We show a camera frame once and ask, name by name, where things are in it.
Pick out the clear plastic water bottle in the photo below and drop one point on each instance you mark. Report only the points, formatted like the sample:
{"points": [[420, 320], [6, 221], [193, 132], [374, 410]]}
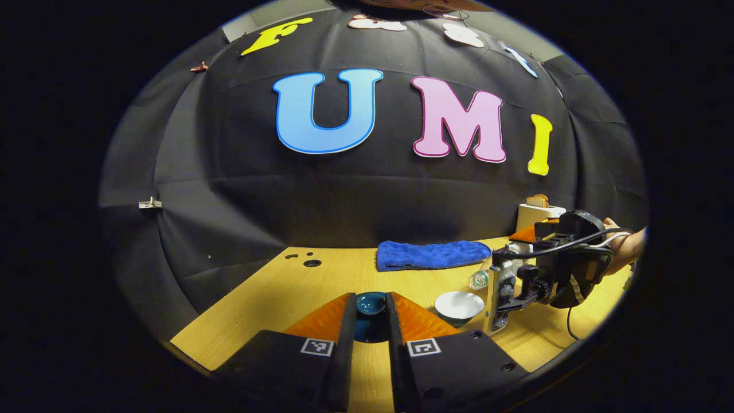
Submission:
{"points": [[478, 280]]}

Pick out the blue towel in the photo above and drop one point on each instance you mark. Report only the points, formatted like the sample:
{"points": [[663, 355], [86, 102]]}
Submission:
{"points": [[430, 255]]}

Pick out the black backdrop cloth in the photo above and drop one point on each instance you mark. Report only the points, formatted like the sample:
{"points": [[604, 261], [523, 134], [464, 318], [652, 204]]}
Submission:
{"points": [[241, 172]]}

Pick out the red clip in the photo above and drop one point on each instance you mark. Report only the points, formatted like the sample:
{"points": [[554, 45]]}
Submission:
{"points": [[199, 67]]}

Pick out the toast slice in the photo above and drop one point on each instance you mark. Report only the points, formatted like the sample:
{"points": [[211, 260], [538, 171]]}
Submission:
{"points": [[538, 201]]}

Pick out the white toaster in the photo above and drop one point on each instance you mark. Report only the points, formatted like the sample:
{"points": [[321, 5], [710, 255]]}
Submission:
{"points": [[530, 217]]}

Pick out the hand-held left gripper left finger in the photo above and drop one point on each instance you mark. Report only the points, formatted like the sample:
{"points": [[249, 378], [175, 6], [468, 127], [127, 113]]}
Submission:
{"points": [[346, 355]]}

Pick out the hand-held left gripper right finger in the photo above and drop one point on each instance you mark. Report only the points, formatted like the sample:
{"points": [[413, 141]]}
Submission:
{"points": [[395, 367]]}

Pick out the white clip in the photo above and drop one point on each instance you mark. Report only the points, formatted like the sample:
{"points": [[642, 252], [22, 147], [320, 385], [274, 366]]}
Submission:
{"points": [[150, 203]]}

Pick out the blue teacup lid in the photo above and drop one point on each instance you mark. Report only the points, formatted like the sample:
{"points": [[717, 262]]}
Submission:
{"points": [[371, 302]]}

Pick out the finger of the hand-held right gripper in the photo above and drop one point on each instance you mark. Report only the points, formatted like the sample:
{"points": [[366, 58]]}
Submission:
{"points": [[545, 229]]}

